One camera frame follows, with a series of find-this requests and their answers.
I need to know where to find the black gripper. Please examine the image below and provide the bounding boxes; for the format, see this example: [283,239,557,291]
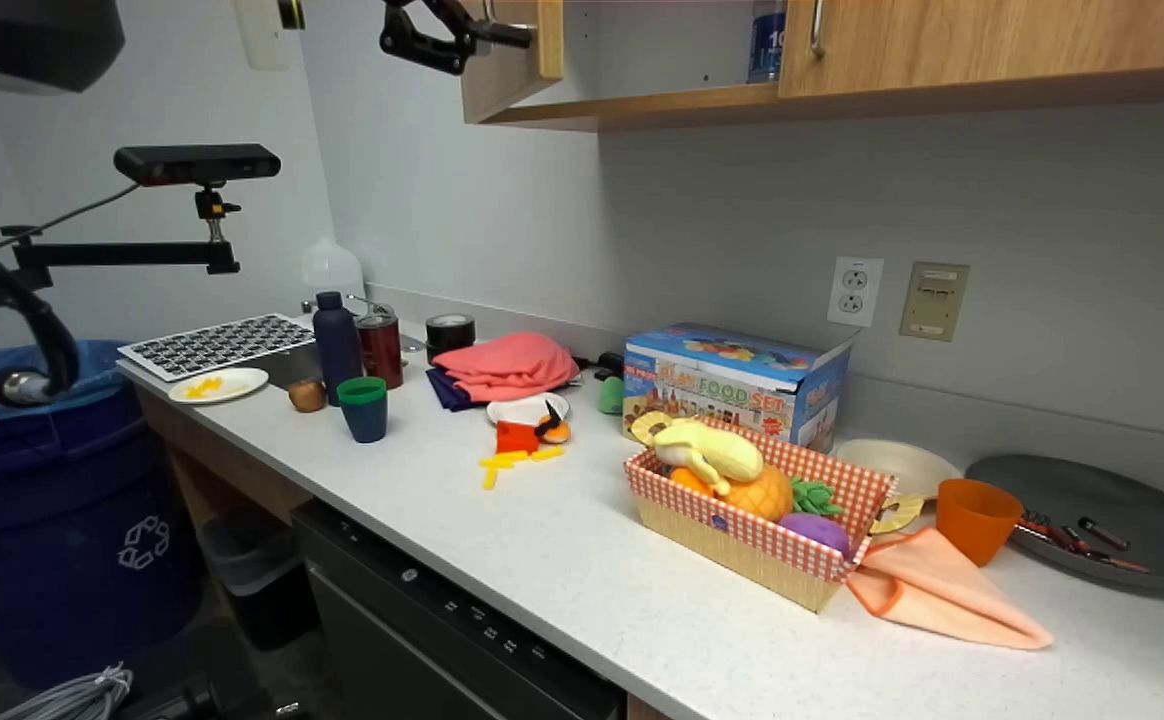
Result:
[380,0,538,74]

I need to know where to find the wooden lower cabinet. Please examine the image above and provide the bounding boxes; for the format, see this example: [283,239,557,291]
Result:
[136,392,309,528]

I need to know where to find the clear plastic jug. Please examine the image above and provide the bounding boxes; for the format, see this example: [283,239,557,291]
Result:
[300,234,370,312]

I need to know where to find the dark blue water bottle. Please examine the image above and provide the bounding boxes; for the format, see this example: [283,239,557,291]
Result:
[311,291,359,392]

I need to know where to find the dark red tumbler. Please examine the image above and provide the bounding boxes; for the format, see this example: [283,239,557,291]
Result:
[356,309,403,389]

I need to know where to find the blue and white bottle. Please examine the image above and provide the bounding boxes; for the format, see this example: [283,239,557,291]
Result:
[747,0,785,85]

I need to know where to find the pink folded cloth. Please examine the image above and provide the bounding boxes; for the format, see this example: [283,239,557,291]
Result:
[430,333,581,404]

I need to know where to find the dark purple cloth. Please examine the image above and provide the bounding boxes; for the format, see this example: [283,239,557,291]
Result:
[424,369,481,411]

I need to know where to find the checkered dish rack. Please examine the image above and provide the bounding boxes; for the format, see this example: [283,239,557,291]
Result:
[121,312,311,383]

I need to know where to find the green and blue cup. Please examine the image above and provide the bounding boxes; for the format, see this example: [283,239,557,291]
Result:
[336,375,390,445]

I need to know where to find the brown round toy food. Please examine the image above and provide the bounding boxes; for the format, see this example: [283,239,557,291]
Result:
[290,380,327,411]

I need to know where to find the green toy food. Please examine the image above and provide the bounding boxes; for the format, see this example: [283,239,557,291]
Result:
[595,375,626,416]

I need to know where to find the red toy fries holder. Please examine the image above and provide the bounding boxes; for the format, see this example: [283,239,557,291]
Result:
[498,423,546,456]

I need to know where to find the white plate with yellow food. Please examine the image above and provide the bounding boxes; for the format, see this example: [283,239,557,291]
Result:
[169,369,270,407]

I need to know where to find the yellow toy fries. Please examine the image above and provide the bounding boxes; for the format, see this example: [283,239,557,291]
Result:
[481,449,563,493]

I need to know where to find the blue toy food box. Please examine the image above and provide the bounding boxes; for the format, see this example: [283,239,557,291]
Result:
[626,323,852,449]

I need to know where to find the yellow plush banana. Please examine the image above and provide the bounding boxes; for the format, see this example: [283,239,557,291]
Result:
[627,411,764,495]

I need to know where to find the small dark waste bin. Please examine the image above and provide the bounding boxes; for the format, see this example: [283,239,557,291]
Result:
[200,508,318,646]

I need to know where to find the orange toy fruit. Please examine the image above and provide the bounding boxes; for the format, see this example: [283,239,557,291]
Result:
[727,464,791,521]

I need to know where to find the red checkered cardboard basket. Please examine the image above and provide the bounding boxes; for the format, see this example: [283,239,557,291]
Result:
[626,437,891,610]

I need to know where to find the green toy vegetable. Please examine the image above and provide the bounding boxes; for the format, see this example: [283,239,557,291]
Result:
[791,478,839,521]

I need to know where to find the black dishwasher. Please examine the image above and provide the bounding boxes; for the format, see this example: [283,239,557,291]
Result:
[294,503,626,720]

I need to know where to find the purple toy eggplant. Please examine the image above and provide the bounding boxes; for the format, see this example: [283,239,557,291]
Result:
[779,513,852,554]

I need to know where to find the blue recycling bin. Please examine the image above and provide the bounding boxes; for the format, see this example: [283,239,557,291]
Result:
[0,340,205,686]

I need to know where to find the beige bowl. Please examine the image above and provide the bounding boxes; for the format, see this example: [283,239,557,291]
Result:
[832,438,962,498]

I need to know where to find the salmon cloth napkin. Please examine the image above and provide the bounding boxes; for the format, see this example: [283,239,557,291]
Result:
[847,528,1052,653]

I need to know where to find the orange plastic cup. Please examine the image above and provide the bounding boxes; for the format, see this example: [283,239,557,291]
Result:
[937,478,1026,562]

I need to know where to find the grey cloth on floor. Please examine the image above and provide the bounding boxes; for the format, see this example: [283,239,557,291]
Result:
[0,663,136,720]

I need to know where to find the dark grey round tray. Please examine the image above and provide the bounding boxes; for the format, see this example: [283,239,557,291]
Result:
[967,452,1164,595]

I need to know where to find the black camera on boom stand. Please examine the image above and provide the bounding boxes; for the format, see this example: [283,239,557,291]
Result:
[0,144,279,319]

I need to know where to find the white wall outlet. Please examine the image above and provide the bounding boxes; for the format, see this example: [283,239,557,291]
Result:
[828,257,884,327]

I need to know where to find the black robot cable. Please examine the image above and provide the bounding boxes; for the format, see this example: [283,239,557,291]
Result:
[0,215,86,407]

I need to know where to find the beige wall plate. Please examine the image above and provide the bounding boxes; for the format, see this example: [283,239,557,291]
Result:
[902,261,967,344]

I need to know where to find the yellow toy ring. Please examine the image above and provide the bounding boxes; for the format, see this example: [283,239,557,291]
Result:
[867,495,931,545]

